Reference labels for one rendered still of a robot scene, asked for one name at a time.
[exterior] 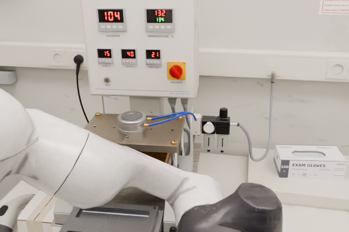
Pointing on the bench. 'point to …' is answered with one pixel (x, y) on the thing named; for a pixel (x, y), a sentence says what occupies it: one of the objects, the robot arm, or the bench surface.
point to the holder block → (112, 218)
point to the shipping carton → (37, 214)
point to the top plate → (141, 130)
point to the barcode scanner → (12, 212)
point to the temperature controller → (159, 13)
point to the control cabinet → (143, 38)
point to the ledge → (299, 185)
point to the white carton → (309, 161)
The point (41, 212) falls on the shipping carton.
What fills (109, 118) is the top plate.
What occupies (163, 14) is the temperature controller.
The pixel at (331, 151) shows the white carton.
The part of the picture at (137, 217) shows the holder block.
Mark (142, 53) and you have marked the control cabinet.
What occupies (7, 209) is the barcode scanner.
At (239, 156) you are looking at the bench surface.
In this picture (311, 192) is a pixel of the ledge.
